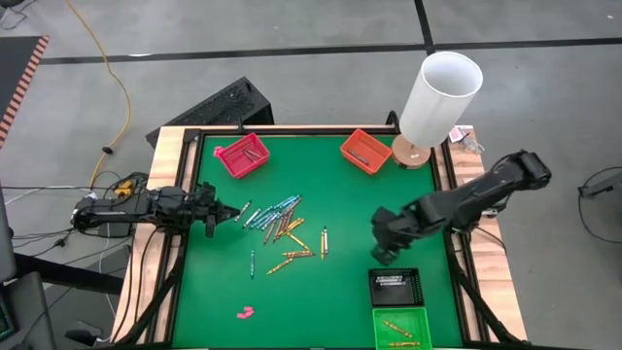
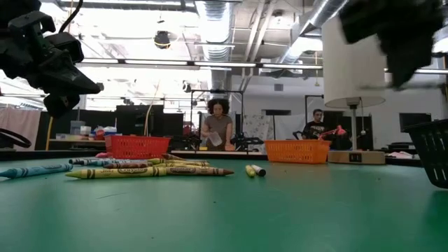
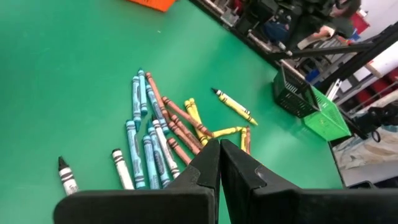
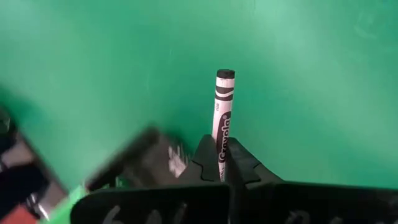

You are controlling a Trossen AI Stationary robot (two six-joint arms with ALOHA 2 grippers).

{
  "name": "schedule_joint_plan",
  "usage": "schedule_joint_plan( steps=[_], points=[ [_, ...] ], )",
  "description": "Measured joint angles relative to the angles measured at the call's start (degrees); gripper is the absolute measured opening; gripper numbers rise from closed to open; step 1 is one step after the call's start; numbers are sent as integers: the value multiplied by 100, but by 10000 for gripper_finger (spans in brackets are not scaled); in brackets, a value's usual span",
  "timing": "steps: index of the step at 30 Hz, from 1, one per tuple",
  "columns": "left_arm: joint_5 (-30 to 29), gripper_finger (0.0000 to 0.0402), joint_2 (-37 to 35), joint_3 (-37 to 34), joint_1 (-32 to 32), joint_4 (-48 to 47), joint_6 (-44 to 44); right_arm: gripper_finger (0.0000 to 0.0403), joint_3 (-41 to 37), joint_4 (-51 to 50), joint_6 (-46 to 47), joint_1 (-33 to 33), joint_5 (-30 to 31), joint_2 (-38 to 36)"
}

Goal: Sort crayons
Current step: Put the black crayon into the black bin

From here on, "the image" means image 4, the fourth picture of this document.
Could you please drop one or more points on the black Crayola crayon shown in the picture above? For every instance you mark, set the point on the black Crayola crayon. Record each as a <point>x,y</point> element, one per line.
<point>224,102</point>

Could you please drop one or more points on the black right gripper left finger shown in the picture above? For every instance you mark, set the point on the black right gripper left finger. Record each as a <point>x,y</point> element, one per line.
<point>155,205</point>

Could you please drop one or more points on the wooden table border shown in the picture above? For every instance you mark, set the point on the wooden table border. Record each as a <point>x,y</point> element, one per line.
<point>14,155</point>

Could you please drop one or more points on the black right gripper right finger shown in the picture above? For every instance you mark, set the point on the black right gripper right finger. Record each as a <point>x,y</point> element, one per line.
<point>295,205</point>

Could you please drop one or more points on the black plastic basket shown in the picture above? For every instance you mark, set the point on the black plastic basket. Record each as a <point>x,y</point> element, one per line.
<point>143,155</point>

